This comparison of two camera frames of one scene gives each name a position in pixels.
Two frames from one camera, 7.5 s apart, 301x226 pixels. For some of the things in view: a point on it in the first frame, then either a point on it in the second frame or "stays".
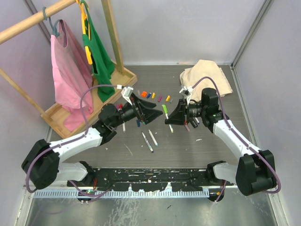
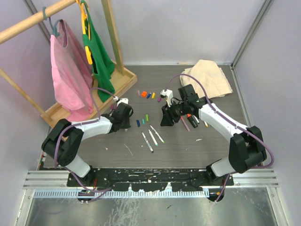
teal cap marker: [153, 138] stays
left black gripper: [143, 114] → [127, 125]
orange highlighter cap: [144, 93] stays
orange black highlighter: [194, 124] stays
